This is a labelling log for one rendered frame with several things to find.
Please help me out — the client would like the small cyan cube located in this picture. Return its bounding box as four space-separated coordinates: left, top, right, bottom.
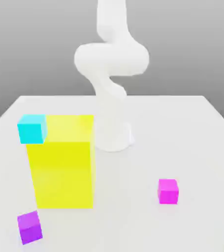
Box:
17 114 48 145

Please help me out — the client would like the small magenta cube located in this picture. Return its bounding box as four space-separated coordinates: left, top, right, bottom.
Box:
157 178 180 205

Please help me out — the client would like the small purple cube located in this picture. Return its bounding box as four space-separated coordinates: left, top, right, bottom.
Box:
17 210 44 245

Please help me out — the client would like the large yellow box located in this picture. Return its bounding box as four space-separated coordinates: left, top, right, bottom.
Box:
26 114 96 209

